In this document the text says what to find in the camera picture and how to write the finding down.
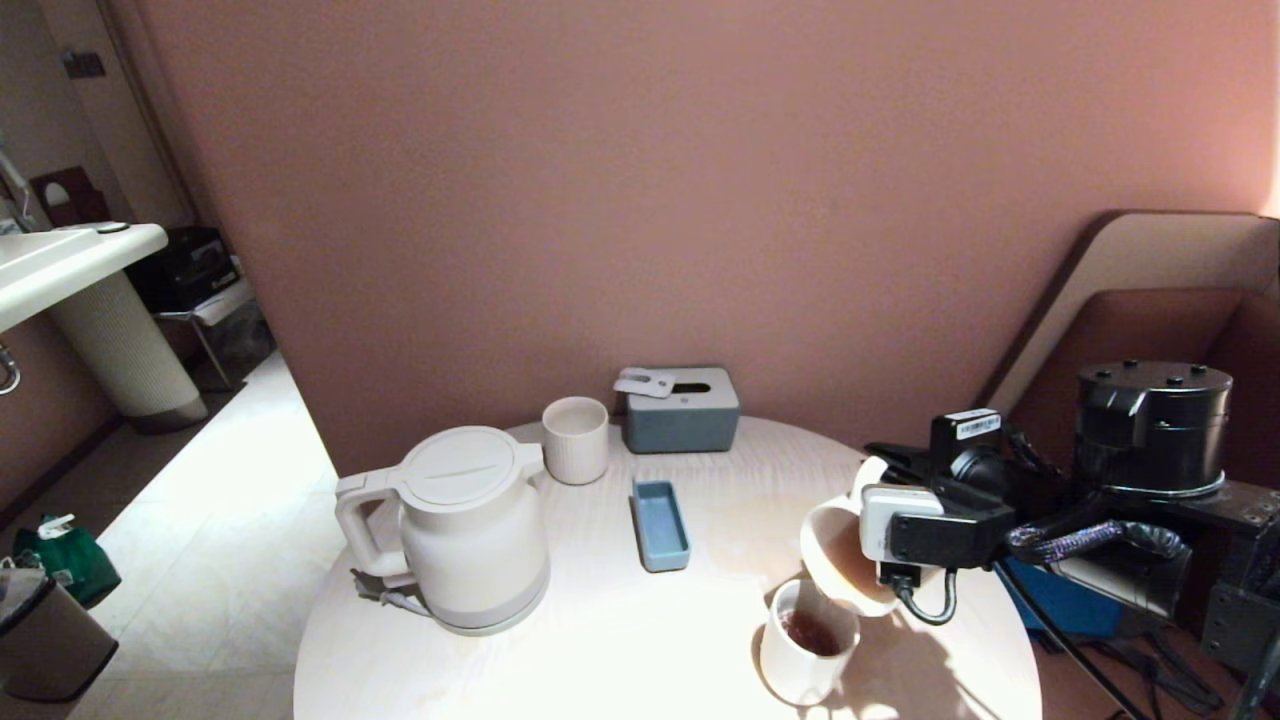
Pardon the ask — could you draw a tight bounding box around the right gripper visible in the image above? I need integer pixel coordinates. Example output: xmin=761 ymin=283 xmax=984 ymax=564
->
xmin=864 ymin=408 xmax=1063 ymax=519

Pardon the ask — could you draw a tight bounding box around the white cup with wide mouth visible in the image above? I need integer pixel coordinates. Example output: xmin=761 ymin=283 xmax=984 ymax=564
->
xmin=799 ymin=455 xmax=903 ymax=618

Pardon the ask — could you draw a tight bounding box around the white cup with tea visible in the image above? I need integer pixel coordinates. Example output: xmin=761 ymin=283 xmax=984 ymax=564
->
xmin=757 ymin=577 xmax=862 ymax=708

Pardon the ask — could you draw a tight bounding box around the white ribbed cup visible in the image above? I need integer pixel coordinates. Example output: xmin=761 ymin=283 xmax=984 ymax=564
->
xmin=542 ymin=396 xmax=610 ymax=487

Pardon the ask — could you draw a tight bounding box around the white electric kettle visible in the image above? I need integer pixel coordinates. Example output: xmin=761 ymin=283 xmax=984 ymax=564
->
xmin=334 ymin=425 xmax=552 ymax=637

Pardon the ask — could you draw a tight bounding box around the white kettle lid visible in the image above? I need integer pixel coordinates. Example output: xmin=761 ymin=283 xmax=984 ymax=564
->
xmin=399 ymin=425 xmax=523 ymax=502

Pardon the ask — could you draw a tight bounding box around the grey tissue box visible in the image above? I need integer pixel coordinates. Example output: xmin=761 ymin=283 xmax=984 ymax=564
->
xmin=624 ymin=366 xmax=742 ymax=455

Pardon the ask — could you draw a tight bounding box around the blue box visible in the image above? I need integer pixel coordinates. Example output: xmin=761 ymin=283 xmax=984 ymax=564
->
xmin=998 ymin=556 xmax=1125 ymax=642

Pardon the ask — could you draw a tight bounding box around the black tripod leg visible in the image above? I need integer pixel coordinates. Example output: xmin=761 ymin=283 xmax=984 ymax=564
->
xmin=992 ymin=563 xmax=1133 ymax=720

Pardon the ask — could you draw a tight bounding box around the blue rectangular tray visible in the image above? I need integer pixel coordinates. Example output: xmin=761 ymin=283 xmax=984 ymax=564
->
xmin=630 ymin=479 xmax=692 ymax=574

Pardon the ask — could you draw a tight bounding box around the small white card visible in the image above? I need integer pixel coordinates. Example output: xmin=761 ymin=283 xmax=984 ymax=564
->
xmin=613 ymin=368 xmax=677 ymax=400

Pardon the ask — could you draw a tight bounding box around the brown armchair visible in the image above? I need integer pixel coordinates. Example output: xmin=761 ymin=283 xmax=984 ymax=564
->
xmin=980 ymin=209 xmax=1280 ymax=471

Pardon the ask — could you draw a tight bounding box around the metal luggage rack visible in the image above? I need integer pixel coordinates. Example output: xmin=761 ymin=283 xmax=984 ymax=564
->
xmin=153 ymin=279 xmax=278 ymax=393

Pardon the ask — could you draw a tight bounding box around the black box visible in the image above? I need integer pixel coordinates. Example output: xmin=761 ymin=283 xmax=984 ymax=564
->
xmin=128 ymin=226 xmax=242 ymax=313

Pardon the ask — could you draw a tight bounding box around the green bag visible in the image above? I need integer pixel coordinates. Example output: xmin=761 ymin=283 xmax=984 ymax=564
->
xmin=11 ymin=514 xmax=123 ymax=610

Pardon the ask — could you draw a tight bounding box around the white washbasin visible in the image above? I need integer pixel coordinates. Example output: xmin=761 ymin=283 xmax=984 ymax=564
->
xmin=0 ymin=222 xmax=170 ymax=333

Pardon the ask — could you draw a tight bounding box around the grey waste bin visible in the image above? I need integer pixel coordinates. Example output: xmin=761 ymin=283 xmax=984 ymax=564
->
xmin=0 ymin=566 xmax=120 ymax=704

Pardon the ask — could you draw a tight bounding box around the metal faucet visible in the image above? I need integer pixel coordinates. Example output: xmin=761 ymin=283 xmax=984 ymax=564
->
xmin=0 ymin=148 xmax=39 ymax=233

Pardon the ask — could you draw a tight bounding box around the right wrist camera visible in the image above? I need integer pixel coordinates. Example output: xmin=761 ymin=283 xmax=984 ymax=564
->
xmin=858 ymin=484 xmax=1017 ymax=589

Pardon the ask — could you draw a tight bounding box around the braided black cable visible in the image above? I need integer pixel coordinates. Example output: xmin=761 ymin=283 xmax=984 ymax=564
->
xmin=1005 ymin=519 xmax=1193 ymax=569

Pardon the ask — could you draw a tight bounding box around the grey kettle power cord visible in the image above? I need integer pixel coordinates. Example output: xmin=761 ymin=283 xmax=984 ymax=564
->
xmin=349 ymin=568 xmax=433 ymax=617

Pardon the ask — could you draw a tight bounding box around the white ribbed basin pedestal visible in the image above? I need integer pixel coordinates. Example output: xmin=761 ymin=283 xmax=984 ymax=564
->
xmin=47 ymin=270 xmax=210 ymax=434

